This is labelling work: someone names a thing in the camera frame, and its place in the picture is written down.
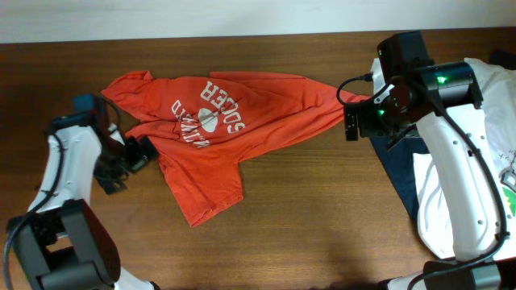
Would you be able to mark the white printed t-shirt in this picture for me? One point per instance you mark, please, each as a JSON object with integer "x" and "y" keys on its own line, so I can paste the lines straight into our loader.
{"x": 457, "y": 216}

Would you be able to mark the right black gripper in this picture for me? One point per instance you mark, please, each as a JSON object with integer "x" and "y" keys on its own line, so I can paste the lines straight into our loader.
{"x": 367, "y": 126}

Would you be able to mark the red soccer t-shirt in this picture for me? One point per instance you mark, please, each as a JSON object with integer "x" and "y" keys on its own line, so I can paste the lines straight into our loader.
{"x": 204, "y": 127}

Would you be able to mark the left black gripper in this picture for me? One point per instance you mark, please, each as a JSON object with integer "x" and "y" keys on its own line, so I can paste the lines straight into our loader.
{"x": 134, "y": 151}

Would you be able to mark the navy blue garment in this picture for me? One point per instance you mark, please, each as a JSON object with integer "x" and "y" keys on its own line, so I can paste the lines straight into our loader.
{"x": 409, "y": 164}

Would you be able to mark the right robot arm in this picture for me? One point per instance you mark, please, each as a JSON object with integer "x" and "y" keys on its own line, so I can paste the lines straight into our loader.
{"x": 442, "y": 104}

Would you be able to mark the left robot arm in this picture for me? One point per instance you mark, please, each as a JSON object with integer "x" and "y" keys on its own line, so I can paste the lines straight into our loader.
{"x": 59, "y": 242}

